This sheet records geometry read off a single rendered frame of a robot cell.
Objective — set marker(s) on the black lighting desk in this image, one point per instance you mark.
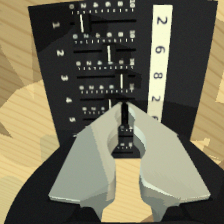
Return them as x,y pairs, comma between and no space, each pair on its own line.
155,51

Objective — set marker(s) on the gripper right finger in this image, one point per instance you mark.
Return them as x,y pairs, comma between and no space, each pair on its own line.
175,172

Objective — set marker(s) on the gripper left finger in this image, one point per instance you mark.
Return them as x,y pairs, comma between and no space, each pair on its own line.
81,172

